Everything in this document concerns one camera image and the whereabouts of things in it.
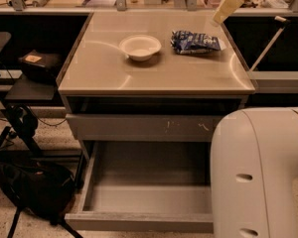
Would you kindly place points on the open grey lower drawer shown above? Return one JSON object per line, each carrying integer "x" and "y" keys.
{"x": 146, "y": 186}

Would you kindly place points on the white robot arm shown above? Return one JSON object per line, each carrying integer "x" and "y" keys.
{"x": 254, "y": 160}

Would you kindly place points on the closed grey upper drawer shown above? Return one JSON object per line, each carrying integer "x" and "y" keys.
{"x": 148, "y": 128}

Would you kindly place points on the black box with label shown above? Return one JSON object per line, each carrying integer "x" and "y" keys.
{"x": 41, "y": 67}

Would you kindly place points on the black backpack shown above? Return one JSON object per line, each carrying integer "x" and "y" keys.
{"x": 45, "y": 188}

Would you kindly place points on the blue chip bag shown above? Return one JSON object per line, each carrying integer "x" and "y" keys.
{"x": 189, "y": 43}

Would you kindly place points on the black side shelf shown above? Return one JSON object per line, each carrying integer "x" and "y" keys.
{"x": 26, "y": 89}

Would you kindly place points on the white rod with handle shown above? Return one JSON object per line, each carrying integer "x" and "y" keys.
{"x": 284, "y": 23}

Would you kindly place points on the grey drawer cabinet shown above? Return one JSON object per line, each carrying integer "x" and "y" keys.
{"x": 101, "y": 79}

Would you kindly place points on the white paper bowl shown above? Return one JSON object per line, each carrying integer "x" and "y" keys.
{"x": 140, "y": 47}

